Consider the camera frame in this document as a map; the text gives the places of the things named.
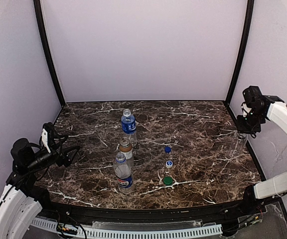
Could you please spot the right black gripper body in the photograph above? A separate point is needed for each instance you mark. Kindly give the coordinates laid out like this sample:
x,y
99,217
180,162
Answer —
x,y
248,125

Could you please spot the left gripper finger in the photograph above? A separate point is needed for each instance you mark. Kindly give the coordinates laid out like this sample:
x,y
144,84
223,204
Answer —
x,y
68,159
72,151

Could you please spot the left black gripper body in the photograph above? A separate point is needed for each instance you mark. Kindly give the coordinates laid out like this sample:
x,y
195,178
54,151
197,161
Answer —
x,y
59,154

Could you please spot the clear white cap bottle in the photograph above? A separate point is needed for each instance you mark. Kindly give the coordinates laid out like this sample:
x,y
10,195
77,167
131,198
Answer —
x,y
237,144

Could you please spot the Pepsi label bottle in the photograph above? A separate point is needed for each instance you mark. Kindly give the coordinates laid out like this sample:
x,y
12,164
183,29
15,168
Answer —
x,y
123,173

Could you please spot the green cap coffee bottle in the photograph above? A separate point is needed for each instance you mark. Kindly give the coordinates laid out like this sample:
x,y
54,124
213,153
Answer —
x,y
126,148

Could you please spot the blue label water bottle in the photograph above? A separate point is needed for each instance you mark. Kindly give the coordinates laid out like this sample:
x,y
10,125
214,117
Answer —
x,y
129,126

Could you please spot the dark blue bottle cap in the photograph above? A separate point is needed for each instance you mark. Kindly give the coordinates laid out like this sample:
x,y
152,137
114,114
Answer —
x,y
167,149

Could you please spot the green bottle cap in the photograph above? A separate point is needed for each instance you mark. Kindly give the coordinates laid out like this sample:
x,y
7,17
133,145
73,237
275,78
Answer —
x,y
167,180

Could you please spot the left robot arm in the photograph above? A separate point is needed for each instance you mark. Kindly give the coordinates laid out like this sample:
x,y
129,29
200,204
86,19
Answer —
x,y
22,200

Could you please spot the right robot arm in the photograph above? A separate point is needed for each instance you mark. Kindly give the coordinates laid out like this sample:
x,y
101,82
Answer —
x,y
265,117

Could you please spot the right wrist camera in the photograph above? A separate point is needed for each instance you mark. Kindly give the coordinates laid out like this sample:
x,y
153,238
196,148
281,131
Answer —
x,y
245,110

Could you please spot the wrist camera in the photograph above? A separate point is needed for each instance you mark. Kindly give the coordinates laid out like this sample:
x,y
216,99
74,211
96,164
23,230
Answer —
x,y
245,110
48,137

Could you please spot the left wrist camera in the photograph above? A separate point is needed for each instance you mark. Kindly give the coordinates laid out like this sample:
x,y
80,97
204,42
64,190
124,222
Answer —
x,y
48,137

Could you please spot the white slotted cable duct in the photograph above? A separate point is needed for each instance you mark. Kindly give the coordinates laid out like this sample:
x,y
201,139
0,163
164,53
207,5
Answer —
x,y
110,230

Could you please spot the black front rail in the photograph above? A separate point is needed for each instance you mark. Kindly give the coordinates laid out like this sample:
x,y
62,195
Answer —
x,y
221,213

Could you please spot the right black frame post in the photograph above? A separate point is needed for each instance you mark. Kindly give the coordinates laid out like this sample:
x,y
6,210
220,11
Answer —
x,y
241,51

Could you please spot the black frame post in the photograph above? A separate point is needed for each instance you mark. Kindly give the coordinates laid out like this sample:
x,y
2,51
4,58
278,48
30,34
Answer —
x,y
241,51
47,51

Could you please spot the left black frame post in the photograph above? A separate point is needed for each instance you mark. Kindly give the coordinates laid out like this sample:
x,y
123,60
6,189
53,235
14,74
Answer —
x,y
47,51

